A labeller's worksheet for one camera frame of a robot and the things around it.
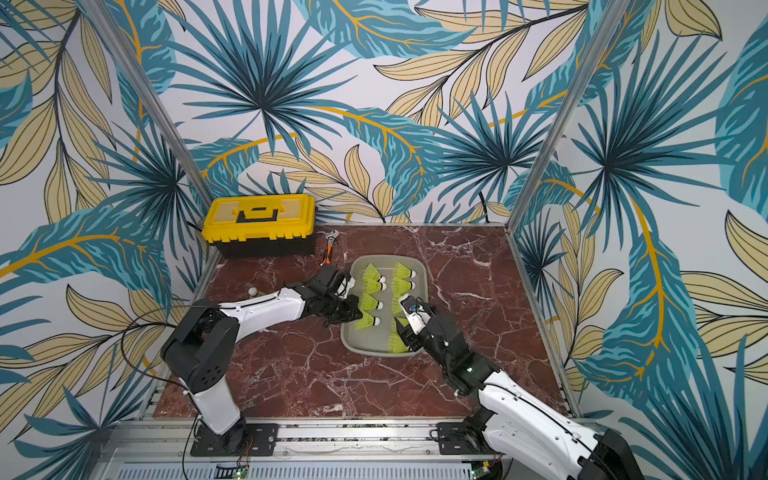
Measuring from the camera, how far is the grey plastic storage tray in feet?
2.86

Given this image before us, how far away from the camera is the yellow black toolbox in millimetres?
989

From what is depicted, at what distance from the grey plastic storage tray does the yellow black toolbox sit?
0.22 metres
